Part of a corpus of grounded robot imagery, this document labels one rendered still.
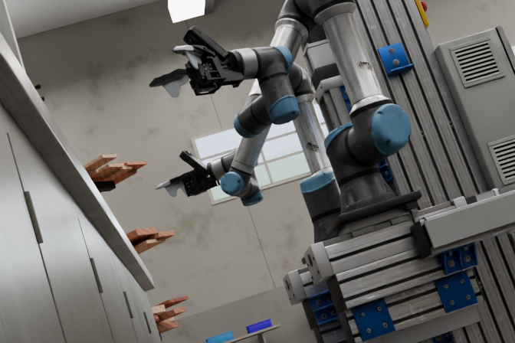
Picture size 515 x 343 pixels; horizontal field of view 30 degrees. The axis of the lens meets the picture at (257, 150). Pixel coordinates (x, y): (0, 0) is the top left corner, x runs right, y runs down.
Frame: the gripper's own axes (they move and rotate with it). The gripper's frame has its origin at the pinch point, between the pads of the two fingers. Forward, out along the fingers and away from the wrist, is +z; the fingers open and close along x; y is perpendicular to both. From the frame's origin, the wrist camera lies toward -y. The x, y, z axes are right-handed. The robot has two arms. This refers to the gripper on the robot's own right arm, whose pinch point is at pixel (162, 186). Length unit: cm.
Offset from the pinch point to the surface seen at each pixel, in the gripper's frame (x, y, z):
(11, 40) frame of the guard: -159, -19, -46
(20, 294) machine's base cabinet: -245, 29, -83
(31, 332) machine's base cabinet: -245, 32, -83
